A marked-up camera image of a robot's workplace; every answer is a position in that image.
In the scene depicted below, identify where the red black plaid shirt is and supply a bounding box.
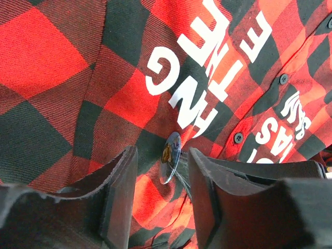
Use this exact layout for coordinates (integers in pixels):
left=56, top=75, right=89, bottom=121
left=1, top=1, right=331, bottom=248

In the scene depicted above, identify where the brown round brooch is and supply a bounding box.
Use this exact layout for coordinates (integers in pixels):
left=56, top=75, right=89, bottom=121
left=159, top=132, right=182, bottom=185

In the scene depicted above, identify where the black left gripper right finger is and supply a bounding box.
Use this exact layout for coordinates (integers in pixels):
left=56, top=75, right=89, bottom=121
left=188, top=148, right=331, bottom=248

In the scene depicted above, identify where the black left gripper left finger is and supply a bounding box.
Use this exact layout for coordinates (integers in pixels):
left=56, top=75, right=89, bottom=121
left=1, top=146, right=138, bottom=248

